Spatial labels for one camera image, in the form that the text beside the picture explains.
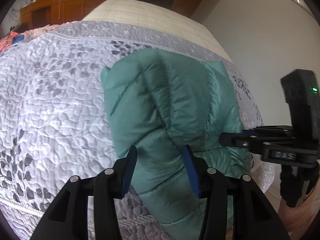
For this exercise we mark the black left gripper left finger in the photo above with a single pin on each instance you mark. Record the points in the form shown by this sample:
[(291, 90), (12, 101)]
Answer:
[(111, 184)]

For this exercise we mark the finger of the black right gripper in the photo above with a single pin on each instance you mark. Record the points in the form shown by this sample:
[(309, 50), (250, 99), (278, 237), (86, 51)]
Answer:
[(269, 131), (247, 140)]

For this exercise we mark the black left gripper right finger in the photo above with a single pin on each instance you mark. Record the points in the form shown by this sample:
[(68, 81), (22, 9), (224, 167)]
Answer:
[(210, 184)]

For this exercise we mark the teal quilted down jacket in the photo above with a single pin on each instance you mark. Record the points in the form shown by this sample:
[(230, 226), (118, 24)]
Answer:
[(159, 102)]

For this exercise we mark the person's right hand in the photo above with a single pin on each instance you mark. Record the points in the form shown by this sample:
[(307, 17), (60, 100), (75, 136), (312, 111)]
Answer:
[(298, 219)]

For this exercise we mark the grey leaf-patterned bed quilt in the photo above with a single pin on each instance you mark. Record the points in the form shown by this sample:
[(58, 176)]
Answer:
[(53, 118)]

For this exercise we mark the blue small object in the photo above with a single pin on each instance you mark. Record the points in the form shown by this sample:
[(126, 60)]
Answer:
[(18, 39)]

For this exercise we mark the red patterned cloth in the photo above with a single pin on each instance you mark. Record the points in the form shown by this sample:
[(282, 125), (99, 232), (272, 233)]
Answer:
[(6, 42)]

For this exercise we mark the wooden desk cabinet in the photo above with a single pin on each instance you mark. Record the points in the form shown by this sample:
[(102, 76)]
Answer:
[(43, 12)]

